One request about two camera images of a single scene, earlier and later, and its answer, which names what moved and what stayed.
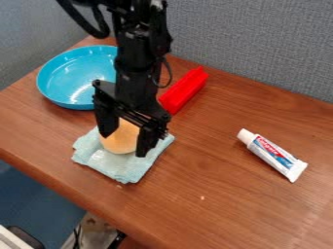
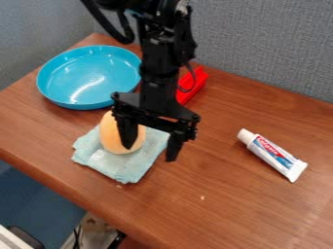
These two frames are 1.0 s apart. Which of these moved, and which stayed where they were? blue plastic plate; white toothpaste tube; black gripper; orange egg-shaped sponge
Moved: black gripper
Stayed: blue plastic plate; white toothpaste tube; orange egg-shaped sponge
